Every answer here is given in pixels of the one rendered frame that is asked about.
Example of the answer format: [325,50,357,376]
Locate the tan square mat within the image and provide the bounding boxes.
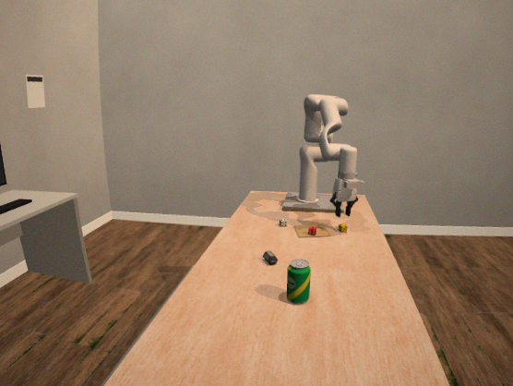
[294,224,331,238]

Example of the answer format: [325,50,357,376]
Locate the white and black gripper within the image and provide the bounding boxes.
[330,177,358,217]

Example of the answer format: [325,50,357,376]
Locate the green drink can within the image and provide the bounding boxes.
[287,259,311,304]

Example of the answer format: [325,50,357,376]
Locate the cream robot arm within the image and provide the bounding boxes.
[296,94,365,203]

